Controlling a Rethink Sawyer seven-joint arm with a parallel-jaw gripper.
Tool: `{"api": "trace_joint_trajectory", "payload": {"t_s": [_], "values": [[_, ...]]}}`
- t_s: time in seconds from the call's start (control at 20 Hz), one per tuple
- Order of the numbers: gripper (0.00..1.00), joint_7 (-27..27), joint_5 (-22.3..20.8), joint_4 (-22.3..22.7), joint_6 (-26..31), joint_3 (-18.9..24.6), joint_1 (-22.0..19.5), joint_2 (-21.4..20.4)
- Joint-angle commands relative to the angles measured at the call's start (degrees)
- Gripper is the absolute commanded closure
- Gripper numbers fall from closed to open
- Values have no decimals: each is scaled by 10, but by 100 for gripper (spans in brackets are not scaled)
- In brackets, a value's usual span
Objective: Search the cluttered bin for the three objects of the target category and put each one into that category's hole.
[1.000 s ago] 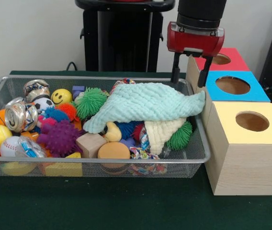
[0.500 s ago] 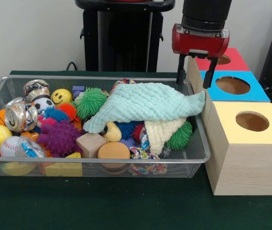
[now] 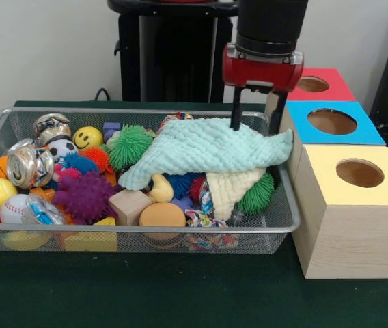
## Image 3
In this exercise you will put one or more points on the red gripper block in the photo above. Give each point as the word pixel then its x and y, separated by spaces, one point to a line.
pixel 262 70

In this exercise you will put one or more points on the mint green cloth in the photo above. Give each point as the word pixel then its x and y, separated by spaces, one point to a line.
pixel 208 150

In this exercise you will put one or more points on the clear mesh bin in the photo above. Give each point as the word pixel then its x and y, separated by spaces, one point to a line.
pixel 262 239

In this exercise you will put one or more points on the wooden three-hole sorting box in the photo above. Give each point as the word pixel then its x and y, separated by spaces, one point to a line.
pixel 344 232

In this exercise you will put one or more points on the cream knitted cloth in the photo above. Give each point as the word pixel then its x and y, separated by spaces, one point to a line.
pixel 235 191

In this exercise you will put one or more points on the green spiky ball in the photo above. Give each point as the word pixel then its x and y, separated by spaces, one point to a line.
pixel 130 145
pixel 257 195

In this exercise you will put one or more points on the blue spiky ball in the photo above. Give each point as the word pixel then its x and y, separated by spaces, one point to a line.
pixel 178 184

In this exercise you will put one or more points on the orange round disc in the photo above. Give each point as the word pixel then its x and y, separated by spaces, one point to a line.
pixel 161 215

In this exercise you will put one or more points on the wooden cube block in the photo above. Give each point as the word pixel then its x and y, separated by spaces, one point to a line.
pixel 129 205

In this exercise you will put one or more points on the purple spiky ball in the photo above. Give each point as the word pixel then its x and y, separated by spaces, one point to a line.
pixel 85 196

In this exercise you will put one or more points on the dark green table cloth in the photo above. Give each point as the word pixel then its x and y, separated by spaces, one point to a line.
pixel 180 294

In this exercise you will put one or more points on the crushed silver can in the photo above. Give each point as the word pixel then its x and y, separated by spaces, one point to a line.
pixel 29 164

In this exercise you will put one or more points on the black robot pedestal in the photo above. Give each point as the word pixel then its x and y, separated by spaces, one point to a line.
pixel 173 61

